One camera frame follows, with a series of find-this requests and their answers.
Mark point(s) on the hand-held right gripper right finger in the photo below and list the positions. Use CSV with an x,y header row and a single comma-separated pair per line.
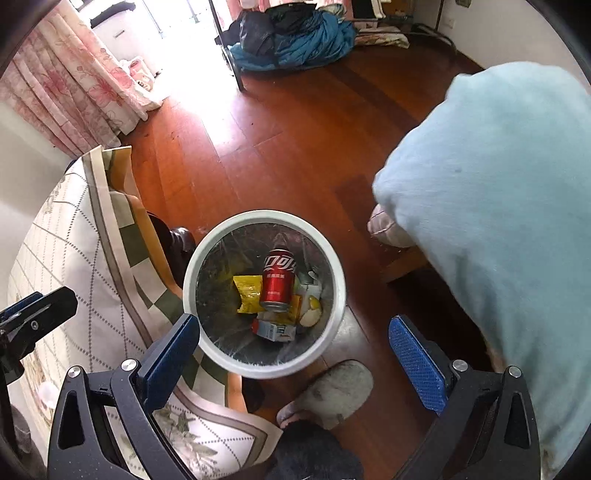
x,y
415,364

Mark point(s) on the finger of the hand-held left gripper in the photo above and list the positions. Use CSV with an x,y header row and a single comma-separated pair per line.
x,y
21,303
51,309

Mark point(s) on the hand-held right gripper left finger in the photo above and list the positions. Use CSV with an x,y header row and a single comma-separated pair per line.
x,y
171,364

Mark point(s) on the white round waste bin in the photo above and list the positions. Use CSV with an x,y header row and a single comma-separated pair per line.
x,y
194,300

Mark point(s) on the yellow snack bag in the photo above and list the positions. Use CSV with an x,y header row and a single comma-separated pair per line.
x,y
248,295

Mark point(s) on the yellow wrapper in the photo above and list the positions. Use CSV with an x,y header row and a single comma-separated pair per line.
x,y
309,314

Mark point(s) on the red soda can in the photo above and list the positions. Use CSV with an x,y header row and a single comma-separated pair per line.
x,y
278,281

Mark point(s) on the grey fuzzy slipper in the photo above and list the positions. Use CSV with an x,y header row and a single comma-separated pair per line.
x,y
330,392

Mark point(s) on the person's leg in dark trousers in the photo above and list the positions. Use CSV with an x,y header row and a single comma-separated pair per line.
x,y
318,454

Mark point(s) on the pink pillow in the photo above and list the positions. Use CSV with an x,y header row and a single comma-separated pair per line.
x,y
390,228

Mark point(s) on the light blue blanket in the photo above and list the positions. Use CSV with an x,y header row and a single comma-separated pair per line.
x,y
498,207

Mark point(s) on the pink floral curtain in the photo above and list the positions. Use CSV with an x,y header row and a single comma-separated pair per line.
x,y
74,83

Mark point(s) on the white plastic bag red print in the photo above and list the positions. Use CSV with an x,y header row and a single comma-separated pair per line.
x,y
140,76

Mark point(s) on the white appliance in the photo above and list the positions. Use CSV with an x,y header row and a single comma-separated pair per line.
x,y
120,32

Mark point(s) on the metal clothes rack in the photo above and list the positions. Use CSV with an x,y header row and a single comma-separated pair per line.
x,y
228,50

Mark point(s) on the floral cloth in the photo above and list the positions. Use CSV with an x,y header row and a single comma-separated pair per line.
x,y
381,39

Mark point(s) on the pile of blue dark clothes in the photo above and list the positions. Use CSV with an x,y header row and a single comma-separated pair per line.
x,y
300,41

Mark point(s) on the wooden bed frame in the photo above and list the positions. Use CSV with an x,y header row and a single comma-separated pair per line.
x,y
406,265

